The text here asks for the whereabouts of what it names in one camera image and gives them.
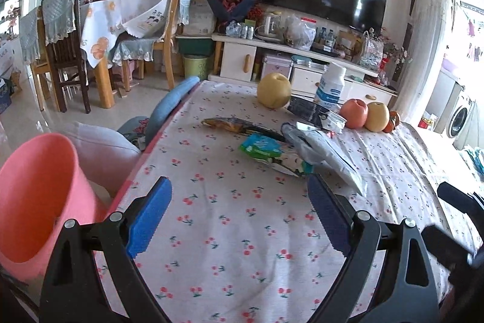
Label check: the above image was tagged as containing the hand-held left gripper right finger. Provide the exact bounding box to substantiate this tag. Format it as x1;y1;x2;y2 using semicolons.
307;175;441;323

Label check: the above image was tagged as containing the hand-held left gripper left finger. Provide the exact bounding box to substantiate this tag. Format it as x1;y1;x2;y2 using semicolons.
40;176;172;323

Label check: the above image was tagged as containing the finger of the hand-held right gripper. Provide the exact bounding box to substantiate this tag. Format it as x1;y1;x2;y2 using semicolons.
421;225;475;271
437;181;484;221

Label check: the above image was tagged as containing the large white snack packet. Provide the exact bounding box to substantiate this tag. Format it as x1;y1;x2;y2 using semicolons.
282;122;367;195

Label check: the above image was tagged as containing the green white snack packet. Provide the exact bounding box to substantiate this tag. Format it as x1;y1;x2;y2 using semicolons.
239;134;314;178

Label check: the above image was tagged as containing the shiny foil snack packet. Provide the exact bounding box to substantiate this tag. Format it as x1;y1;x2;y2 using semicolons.
287;97;346;132

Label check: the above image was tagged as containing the pink plastic bin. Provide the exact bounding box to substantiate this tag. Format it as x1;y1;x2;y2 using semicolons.
0;133;114;274

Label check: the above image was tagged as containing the yellow dark snack wrapper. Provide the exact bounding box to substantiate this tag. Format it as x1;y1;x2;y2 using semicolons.
201;117;286;142

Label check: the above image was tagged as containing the pale pink cushion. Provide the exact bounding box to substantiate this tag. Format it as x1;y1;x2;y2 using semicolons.
62;120;142;199

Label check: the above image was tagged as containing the white washing machine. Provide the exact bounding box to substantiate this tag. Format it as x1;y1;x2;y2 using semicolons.
435;83;475;140

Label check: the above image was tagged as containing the red apple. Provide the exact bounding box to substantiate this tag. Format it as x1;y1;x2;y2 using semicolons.
339;98;368;129

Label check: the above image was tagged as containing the large yellow pear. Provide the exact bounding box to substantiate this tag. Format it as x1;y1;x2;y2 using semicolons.
365;101;390;132

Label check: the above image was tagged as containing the white bottle with blue label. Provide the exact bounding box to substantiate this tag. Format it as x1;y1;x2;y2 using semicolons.
315;63;347;110

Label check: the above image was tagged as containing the small yellow pear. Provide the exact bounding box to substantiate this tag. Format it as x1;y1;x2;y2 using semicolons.
257;72;293;109

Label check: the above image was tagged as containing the red ornament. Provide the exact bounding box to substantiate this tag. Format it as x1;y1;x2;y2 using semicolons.
380;56;394;81

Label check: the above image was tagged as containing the lace-covered standing air conditioner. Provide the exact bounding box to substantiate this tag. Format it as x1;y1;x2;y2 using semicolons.
397;0;454;119

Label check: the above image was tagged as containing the pink storage box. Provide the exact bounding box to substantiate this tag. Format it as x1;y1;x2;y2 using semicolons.
263;54;293;81

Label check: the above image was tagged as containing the green waste bin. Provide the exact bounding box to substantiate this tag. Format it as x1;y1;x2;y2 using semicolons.
183;54;212;81

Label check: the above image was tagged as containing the white printed plastic bag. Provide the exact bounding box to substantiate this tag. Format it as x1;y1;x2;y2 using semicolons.
357;30;384;68

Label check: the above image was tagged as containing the white television cabinet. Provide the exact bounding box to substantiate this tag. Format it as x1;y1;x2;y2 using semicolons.
212;33;397;108

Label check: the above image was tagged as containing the clear plastic bag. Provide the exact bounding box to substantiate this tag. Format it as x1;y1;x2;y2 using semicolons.
283;15;316;51

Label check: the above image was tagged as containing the light wooden chair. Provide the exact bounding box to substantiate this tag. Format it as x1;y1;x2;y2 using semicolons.
113;0;195;91

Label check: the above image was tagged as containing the dark wooden chair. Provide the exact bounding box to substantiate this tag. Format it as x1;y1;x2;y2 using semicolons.
41;0;91;115

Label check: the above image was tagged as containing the dining table with white cloth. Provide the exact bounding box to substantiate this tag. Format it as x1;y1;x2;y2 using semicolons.
79;0;129;110

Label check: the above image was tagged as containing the clear electric kettle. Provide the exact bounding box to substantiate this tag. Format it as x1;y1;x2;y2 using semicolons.
261;11;284;40

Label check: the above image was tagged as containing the pack of small bottles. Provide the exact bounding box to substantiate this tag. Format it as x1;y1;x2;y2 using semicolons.
227;22;258;38

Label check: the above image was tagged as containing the wooden chair with grey cover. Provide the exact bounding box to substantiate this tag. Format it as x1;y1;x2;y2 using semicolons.
19;5;51;112

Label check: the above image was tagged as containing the dark blue flower bouquet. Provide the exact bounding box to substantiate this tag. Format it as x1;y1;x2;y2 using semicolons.
204;0;261;32

